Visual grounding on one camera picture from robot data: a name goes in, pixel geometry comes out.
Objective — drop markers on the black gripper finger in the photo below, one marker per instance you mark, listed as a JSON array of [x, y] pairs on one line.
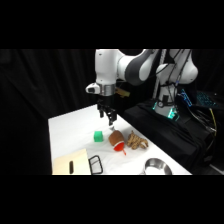
[[100, 114], [112, 120]]

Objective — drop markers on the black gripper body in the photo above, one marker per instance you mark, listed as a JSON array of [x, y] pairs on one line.
[[106, 106]]

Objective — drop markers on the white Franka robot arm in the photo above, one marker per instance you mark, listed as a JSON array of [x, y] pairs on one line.
[[106, 66]]

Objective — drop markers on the light wooden drawer box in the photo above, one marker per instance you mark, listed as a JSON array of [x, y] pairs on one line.
[[68, 161]]

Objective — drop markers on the red and white object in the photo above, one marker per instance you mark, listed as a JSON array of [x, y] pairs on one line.
[[116, 139]]

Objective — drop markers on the green cube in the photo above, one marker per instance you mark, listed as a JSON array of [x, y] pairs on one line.
[[98, 136]]

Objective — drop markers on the tan tag at wrist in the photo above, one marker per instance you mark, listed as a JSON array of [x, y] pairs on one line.
[[122, 92]]

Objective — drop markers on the striped tiger plush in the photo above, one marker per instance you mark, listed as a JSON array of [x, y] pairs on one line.
[[136, 141]]

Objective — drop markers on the green base light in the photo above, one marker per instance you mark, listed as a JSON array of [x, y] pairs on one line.
[[173, 114]]

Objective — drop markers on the black covered robot stand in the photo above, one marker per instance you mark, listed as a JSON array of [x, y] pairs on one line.
[[173, 136]]

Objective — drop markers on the metal bowl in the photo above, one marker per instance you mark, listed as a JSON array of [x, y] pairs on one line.
[[157, 165]]

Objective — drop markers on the blue lit keyboard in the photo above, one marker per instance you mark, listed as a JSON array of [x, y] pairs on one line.
[[205, 98]]

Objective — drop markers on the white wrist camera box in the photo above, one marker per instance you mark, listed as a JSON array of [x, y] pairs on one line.
[[93, 88]]

